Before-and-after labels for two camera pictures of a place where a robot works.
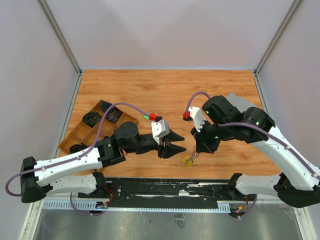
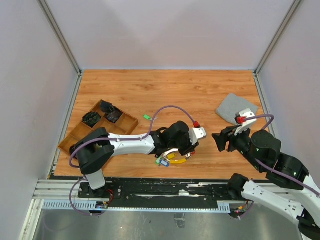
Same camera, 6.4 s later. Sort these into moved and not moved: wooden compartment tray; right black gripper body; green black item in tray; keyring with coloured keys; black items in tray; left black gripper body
Moved: left black gripper body; keyring with coloured keys; right black gripper body
Not moved: wooden compartment tray; black items in tray; green black item in tray
